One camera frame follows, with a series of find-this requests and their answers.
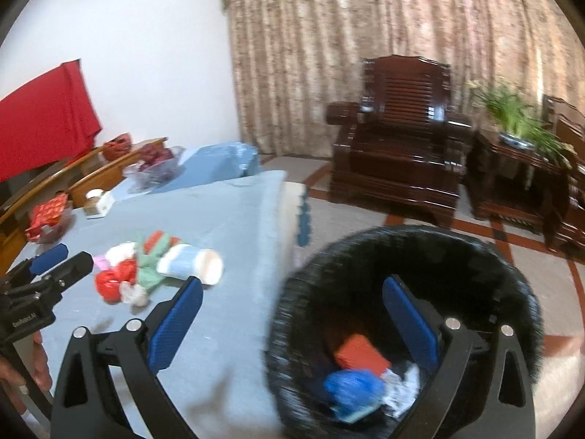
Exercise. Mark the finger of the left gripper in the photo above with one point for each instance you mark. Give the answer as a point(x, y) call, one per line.
point(67, 273)
point(45, 261)

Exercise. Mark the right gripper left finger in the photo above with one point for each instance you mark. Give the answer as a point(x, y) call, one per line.
point(86, 404)

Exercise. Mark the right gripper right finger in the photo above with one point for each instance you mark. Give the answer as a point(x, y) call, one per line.
point(476, 389)

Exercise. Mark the white paper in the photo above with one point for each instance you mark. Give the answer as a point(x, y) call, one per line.
point(117, 254)

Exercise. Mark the white tissue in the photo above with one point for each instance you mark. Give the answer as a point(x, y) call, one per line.
point(401, 391)

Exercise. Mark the blue plastic bag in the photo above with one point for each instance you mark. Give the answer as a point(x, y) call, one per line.
point(351, 389)

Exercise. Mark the orange foam net piece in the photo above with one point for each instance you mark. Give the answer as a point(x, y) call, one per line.
point(357, 352)

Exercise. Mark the black lined trash bin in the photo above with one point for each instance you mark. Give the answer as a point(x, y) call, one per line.
point(443, 302)

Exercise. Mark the person's left hand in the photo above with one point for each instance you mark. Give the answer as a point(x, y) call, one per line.
point(39, 363)

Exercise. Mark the glass dish under gift box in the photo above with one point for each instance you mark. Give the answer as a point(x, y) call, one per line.
point(51, 234)

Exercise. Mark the red gift box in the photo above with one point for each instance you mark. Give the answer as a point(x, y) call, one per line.
point(47, 214)

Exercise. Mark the white tissue box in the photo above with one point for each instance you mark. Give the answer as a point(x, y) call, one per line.
point(98, 203)

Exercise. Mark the wooden tv cabinet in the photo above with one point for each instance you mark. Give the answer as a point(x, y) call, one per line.
point(75, 178)

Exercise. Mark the glass fruit bowl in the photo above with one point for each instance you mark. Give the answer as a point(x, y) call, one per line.
point(145, 175)

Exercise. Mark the light blue table cloth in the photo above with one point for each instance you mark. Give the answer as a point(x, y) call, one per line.
point(217, 378)

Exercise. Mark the orange woven basket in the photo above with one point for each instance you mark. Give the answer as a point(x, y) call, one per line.
point(117, 147)

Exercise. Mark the red cloth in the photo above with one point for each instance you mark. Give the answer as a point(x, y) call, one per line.
point(47, 119)

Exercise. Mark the red apples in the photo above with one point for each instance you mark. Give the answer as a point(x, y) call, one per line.
point(153, 154)

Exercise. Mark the dark wooden side table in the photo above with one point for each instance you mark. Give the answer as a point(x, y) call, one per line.
point(508, 182)

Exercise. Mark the dark wooden armchair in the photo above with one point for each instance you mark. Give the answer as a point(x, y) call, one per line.
point(564, 226)
point(402, 142)

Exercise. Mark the green potted plant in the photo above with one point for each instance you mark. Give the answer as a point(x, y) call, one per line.
point(506, 105)

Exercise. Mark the beige patterned curtain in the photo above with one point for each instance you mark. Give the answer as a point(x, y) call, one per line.
point(291, 58)

